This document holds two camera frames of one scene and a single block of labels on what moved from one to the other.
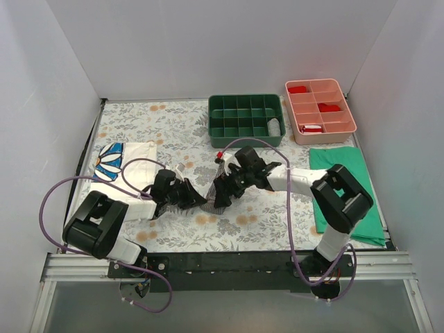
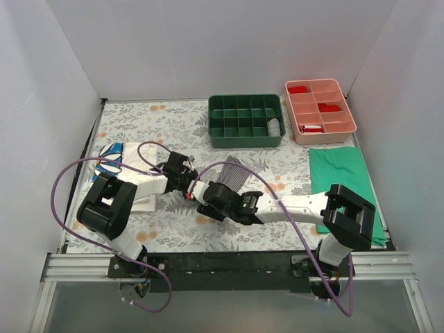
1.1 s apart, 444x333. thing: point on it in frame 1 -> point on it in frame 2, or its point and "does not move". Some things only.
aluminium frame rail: x=366 y=265 does not move
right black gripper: x=229 y=184 -> x=208 y=211
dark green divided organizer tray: x=235 y=116 does not move
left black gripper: x=184 y=193 -> x=185 y=178
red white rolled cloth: x=311 y=128 does not move
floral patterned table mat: x=256 y=199 does not move
